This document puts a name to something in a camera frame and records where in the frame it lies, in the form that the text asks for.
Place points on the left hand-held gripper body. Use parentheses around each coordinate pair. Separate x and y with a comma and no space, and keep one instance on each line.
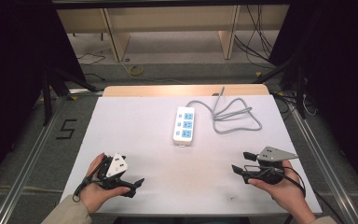
(117,165)

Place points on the light wooden desk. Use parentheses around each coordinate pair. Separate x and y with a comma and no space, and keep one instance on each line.
(174,18)

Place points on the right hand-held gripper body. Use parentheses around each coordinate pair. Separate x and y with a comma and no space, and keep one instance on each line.
(273,154)

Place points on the white power strip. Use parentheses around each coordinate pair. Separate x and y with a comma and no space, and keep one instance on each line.
(183,126)

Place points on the person's right hand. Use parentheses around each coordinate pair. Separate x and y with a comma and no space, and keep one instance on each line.
(287,193)

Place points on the black metal stand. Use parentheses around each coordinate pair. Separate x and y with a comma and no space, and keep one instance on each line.
(51,90)
(295,81)

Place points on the black curtain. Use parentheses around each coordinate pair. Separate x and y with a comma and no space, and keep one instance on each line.
(338,77)
(12,77)

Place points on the person's left hand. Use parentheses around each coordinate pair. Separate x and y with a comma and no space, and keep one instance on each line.
(94,194)

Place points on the aluminium floor rail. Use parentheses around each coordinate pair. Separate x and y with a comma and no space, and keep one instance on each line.
(326,161)
(28,161)

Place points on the yellow tape roll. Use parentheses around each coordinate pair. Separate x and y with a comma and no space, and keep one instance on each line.
(136,70)

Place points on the white table sheet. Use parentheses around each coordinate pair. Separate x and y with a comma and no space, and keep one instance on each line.
(143,130)

